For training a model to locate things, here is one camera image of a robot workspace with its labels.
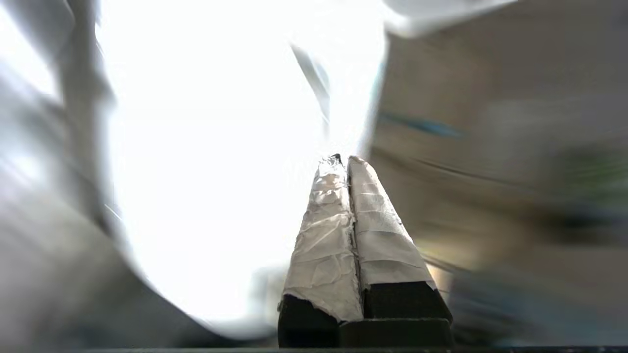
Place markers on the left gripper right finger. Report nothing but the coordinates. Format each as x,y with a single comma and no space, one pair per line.
387,245

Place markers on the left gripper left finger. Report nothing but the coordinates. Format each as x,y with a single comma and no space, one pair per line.
324,255

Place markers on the white toilet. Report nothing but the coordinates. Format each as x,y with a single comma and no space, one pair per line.
221,162

